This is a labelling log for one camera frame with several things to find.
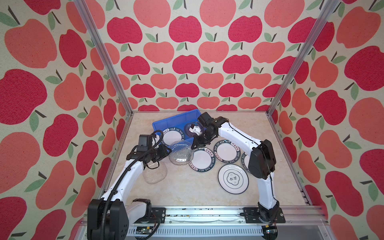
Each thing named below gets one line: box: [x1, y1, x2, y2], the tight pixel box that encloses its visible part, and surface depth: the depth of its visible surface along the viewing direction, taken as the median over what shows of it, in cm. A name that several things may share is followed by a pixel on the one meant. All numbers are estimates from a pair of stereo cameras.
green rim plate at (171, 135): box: [162, 127, 185, 146], surface depth 107 cm
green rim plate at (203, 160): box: [188, 147, 216, 173], surface depth 95 cm
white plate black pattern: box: [218, 164, 249, 195], surface depth 88 cm
